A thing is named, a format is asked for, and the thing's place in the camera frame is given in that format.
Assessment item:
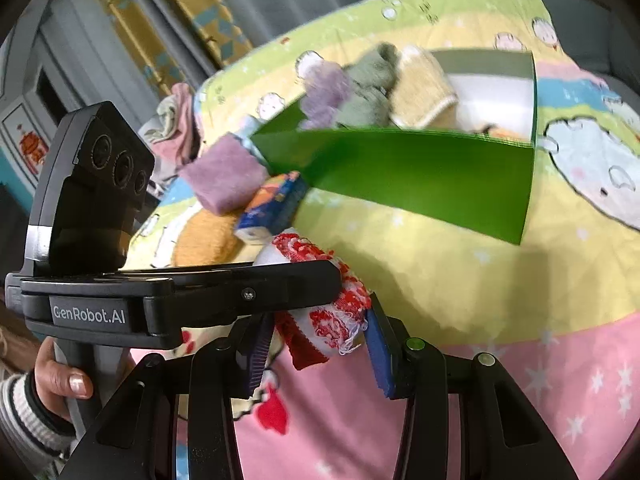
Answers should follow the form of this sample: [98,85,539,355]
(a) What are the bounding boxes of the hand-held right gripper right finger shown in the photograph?
[364,300,581,480]

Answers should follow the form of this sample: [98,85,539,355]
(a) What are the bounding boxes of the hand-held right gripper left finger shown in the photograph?
[57,310,273,480]

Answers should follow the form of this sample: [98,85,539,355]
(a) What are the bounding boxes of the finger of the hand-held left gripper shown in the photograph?
[142,260,343,336]
[117,261,258,278]

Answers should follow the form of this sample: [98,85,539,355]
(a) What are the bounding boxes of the red white sock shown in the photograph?
[252,228,373,371]

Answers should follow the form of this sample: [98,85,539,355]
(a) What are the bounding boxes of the blue orange patterned sock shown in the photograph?
[234,171,308,246]

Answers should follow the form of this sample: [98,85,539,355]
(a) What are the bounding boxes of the purple towel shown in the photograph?
[299,60,353,131]
[180,132,271,216]

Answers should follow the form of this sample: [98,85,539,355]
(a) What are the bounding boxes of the green cardboard box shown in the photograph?
[248,47,538,246]

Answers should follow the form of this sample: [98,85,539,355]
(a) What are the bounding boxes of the green cloth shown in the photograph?
[335,42,401,128]

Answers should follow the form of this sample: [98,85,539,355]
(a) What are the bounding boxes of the white green fuzzy towel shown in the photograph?
[390,45,458,128]

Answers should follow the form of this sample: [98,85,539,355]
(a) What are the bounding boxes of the person's left forearm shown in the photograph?
[0,370,76,466]

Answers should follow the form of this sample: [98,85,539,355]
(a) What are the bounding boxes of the person's left hand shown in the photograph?
[32,335,94,423]

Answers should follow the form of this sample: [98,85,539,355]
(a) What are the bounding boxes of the printed cartoon blanket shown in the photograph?
[120,0,640,480]

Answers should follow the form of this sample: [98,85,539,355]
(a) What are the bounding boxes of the pale green garment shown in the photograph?
[157,95,178,136]

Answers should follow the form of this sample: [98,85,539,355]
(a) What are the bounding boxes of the pink towel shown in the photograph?
[150,82,201,166]

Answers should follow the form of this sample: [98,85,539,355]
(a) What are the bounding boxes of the yellow patterned curtain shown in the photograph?
[82,0,173,98]
[150,0,253,68]

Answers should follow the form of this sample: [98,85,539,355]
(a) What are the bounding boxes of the grey sofa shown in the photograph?
[535,0,640,91]

